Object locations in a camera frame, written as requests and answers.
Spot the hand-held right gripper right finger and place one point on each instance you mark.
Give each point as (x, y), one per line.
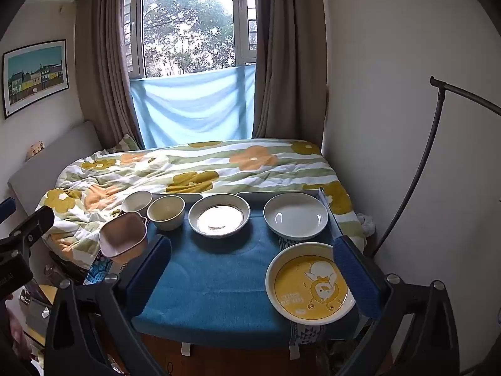
(356, 278)

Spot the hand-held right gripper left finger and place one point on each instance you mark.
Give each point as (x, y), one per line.
(150, 278)

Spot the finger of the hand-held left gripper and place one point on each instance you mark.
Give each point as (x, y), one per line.
(7, 208)
(37, 221)

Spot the pink bowl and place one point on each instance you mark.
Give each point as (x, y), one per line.
(121, 237)

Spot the yellow duck print plate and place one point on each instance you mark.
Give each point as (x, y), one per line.
(305, 293)

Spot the cream bowl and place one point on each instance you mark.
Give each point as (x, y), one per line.
(166, 211)

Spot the plain white plate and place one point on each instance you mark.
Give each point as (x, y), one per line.
(295, 215)

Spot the cream duck print plate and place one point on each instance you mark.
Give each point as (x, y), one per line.
(219, 219)

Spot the patterned blue white cloth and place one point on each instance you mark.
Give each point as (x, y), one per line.
(98, 272)

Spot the white plastic bag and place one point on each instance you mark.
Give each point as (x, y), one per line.
(367, 224)

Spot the blue tablecloth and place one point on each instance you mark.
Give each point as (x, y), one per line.
(219, 274)

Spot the grey headboard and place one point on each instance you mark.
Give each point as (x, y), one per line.
(58, 152)

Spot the small white bowl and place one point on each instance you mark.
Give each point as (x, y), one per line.
(135, 203)

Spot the green pillow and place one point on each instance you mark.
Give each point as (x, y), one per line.
(125, 144)

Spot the framed picture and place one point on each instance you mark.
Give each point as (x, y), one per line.
(35, 74)

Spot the floral blanket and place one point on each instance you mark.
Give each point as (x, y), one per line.
(235, 168)

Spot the brown curtain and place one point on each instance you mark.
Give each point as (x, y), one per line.
(289, 66)
(101, 66)

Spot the light blue window cloth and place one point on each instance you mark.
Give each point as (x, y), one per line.
(188, 105)

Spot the window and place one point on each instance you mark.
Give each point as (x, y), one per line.
(188, 27)

